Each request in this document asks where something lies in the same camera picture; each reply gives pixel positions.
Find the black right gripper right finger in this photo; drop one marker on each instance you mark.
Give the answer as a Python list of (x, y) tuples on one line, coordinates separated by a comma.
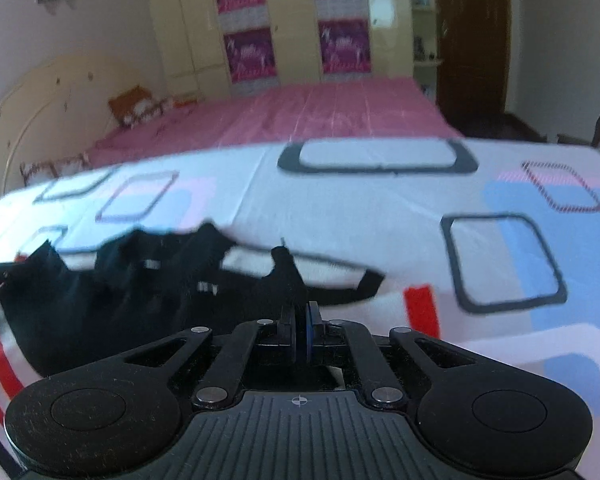
[(324, 341)]

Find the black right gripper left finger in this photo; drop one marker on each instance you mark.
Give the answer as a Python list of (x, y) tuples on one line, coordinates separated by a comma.
[(280, 334)]

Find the striped white black red garment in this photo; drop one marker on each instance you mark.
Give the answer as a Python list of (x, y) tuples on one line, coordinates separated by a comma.
[(61, 309)]

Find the patterned white blue bedsheet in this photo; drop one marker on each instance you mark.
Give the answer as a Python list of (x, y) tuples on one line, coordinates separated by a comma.
[(493, 245)]

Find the pink bed cover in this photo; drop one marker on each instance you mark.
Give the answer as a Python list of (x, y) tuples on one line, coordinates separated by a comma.
[(364, 108)]

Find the orange patterned pillow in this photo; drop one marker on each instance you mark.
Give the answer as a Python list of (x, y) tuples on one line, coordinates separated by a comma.
[(138, 106)]

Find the brown floral pillow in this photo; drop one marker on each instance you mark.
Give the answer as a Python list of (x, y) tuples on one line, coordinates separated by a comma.
[(34, 173)]

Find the cream bed headboard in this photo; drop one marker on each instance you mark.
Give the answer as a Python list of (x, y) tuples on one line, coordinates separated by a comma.
[(59, 109)]

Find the cream wardrobe with purple panels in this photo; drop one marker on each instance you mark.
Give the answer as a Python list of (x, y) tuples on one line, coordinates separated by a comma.
[(214, 49)]

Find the dark wooden door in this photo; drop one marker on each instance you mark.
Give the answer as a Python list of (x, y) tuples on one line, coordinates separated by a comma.
[(474, 46)]

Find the cream corner shelf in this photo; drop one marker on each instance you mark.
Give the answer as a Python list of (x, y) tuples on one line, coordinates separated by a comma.
[(427, 60)]

